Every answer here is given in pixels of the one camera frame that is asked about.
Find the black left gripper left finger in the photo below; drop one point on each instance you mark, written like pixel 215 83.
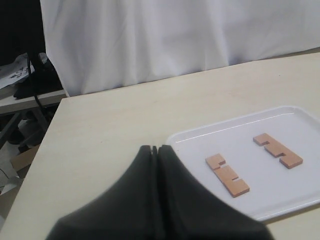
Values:
pixel 126 211

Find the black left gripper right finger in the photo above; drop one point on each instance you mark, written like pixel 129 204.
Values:
pixel 191 212

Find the wooden notched piece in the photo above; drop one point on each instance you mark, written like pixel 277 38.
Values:
pixel 227 176
pixel 286 157

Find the white plastic tray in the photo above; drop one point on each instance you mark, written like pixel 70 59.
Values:
pixel 274 190

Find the cardboard box on floor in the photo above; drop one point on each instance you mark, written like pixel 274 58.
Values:
pixel 22 162

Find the grey side table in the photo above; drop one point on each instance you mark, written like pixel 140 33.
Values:
pixel 18 107

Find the black bag on table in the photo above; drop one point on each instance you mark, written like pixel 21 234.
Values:
pixel 42 77

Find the white cloth backdrop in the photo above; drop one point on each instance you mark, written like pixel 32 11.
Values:
pixel 98 45

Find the printed paper sheet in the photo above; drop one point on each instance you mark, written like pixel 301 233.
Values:
pixel 14 72

